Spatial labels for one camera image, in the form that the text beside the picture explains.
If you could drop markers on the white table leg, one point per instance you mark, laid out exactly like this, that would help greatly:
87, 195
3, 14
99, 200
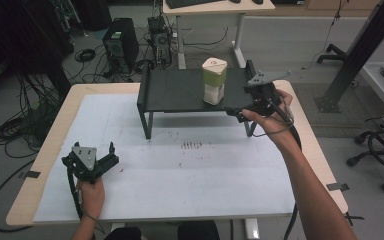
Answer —
116, 226
252, 229

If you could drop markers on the black closed computer tower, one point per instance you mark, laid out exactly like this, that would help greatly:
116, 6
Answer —
120, 41

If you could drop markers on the person's leg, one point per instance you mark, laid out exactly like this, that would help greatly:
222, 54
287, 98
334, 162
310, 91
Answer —
198, 230
123, 234

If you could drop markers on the black computer mouse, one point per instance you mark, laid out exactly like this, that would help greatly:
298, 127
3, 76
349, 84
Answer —
257, 1

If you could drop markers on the person's left leg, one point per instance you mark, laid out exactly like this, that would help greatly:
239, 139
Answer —
123, 234

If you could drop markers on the white-legged wooden desk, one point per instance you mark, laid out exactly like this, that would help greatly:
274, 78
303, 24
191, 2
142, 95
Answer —
213, 8

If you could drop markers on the black metal post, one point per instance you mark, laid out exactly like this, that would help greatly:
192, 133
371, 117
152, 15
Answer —
360, 56

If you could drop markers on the white and green carton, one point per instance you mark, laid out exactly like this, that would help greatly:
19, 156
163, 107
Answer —
214, 81

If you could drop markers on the person's left hand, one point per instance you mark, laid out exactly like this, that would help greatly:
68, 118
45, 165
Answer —
91, 196

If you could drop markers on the white table mat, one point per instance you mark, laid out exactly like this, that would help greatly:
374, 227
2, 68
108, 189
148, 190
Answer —
153, 190

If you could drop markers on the black metal shelf rack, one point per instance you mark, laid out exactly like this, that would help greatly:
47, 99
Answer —
180, 90

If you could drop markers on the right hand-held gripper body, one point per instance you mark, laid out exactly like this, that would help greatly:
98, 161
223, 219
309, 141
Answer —
265, 96

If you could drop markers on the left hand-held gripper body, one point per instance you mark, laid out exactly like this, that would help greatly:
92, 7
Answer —
84, 160

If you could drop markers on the black keyboard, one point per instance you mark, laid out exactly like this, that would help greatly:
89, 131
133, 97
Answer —
188, 2

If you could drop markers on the black stand foot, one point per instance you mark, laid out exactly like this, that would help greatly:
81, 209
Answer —
333, 53

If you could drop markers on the open computer tower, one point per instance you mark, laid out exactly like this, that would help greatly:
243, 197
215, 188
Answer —
160, 41

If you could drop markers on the dark curtain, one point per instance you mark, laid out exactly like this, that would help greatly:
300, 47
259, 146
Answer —
23, 40

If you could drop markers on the person's right leg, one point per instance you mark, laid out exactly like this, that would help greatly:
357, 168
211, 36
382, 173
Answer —
198, 230

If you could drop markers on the person's right hand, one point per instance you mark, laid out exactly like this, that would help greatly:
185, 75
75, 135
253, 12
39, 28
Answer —
275, 125

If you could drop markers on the grey tape strip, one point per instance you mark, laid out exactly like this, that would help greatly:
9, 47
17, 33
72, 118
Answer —
337, 187
32, 174

